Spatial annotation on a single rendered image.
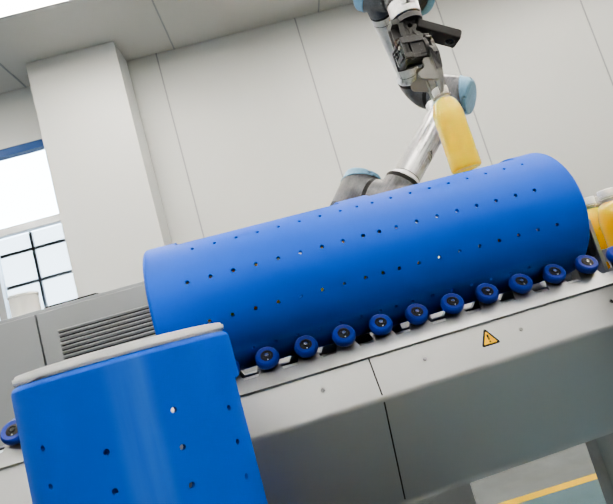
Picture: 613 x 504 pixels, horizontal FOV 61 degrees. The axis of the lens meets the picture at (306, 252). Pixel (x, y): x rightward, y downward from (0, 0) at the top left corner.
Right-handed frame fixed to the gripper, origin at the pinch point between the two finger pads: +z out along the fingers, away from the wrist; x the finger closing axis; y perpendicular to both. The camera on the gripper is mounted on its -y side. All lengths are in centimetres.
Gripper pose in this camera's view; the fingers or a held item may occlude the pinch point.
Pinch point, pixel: (439, 91)
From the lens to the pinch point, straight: 137.8
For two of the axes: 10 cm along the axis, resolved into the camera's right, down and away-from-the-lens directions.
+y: -9.6, 2.5, -1.5
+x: 1.1, -1.7, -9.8
